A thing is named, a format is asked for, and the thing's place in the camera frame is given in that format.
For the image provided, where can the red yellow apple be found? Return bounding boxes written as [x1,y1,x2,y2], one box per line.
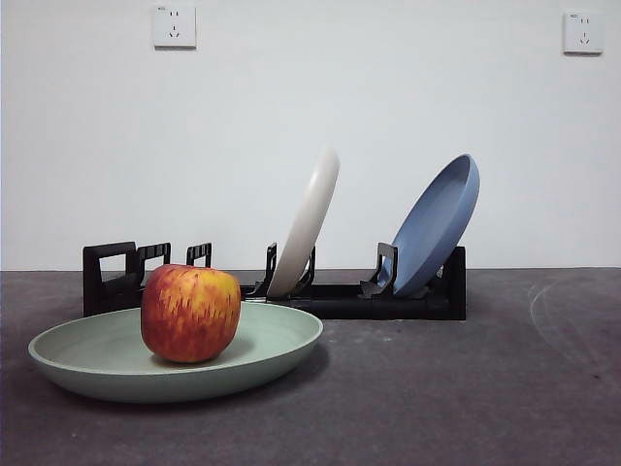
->
[140,263,243,364]

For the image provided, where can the green plate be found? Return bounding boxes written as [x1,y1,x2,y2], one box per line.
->
[27,301,324,404]

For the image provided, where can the cream white plate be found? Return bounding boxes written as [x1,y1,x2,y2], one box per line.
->
[265,147,340,296]

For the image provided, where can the black plate rack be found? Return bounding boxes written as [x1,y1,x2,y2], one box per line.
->
[81,241,467,321]

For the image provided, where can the blue plate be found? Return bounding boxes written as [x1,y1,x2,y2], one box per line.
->
[389,153,481,297]

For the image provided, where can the white wall socket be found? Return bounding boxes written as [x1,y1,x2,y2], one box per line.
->
[562,11,605,55]
[153,4,198,50]

